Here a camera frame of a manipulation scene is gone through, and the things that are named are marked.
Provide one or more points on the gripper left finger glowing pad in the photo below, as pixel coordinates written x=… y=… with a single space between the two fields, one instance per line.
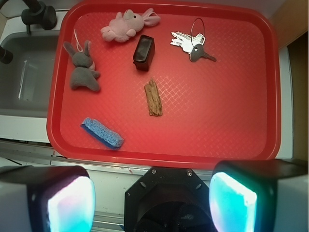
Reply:
x=46 y=199

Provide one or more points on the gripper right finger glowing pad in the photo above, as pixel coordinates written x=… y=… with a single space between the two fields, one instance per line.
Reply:
x=260 y=196

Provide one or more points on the blue sponge block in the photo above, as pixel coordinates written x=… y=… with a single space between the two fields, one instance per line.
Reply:
x=102 y=133

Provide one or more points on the gray sink basin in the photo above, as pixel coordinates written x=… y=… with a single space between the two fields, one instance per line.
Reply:
x=25 y=82

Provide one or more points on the gray plush bunny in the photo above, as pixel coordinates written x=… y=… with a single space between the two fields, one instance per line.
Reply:
x=84 y=73

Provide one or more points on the brown wood piece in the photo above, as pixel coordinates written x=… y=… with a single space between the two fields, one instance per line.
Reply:
x=153 y=98

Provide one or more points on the red plastic tray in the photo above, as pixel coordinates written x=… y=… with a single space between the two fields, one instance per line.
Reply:
x=212 y=111

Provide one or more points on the black rectangular box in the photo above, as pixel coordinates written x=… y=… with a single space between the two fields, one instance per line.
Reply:
x=144 y=53

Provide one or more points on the black faucet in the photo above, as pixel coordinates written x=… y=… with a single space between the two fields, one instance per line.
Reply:
x=38 y=13

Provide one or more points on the pink plush bunny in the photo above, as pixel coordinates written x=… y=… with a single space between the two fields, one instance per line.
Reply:
x=126 y=25

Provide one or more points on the silver keys on ring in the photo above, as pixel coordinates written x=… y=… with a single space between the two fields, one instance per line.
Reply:
x=192 y=45

